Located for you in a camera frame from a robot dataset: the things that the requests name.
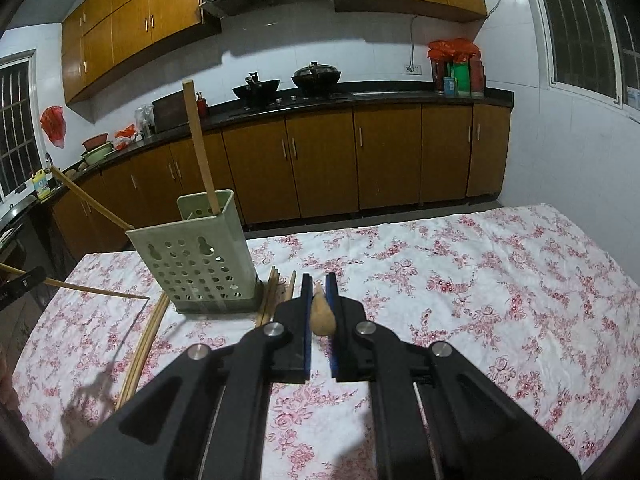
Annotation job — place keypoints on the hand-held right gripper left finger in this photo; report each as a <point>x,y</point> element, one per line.
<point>306,330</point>

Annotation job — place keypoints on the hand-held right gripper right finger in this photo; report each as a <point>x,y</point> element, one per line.
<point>332,340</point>

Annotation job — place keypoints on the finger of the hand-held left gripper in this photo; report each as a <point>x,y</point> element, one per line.
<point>22,287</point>

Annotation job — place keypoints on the wooden spoon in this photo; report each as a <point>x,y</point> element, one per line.
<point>321,315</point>

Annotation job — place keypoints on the wooden chopstick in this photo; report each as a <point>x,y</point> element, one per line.
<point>265,295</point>
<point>289,286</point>
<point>90,290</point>
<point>273,292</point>
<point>90,199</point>
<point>148,347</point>
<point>140,350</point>
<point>197,135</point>

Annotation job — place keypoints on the white chopstick holder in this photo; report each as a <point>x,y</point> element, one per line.
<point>200,260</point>

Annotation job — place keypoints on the yellow detergent bottle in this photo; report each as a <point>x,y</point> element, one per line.
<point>41,185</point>

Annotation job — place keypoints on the floral tablecloth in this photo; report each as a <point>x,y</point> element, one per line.
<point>450,310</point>

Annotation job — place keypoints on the green basin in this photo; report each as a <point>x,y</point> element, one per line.
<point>97,155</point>

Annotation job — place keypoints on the barred window with faucet side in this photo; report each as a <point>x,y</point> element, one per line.
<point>15,125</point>

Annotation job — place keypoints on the red basin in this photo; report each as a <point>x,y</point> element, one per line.
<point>96,141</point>

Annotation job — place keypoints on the hanging red plastic bag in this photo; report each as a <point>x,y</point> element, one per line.
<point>52,125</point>

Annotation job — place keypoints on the red plastic bag with white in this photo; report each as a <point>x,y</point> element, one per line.
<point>125,136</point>

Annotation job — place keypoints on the wooden lower cabinets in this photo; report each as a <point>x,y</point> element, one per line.
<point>385,160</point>

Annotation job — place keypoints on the glass jars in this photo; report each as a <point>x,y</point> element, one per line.
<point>145,122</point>

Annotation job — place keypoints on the dark wooden cutting board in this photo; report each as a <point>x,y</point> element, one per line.
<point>170,110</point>

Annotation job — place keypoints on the gas stove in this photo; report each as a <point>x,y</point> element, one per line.
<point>300,97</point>

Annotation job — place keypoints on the open black wok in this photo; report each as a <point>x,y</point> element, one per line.
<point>256,89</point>

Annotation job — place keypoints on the red bottle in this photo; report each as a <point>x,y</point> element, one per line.
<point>201,106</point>

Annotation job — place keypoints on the black countertop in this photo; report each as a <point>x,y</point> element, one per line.
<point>390,96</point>

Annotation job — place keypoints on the black wok with lid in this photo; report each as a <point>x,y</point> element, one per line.
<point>316,77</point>

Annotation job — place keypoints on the wide wooden upper cabinet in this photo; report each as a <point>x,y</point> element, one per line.
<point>135,25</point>

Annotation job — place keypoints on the small translucent container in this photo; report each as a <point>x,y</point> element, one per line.
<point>633,97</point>

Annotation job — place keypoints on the large barred window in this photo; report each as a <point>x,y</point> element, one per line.
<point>585,30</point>

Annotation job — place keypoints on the wall outlet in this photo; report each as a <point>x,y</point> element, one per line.
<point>413,68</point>

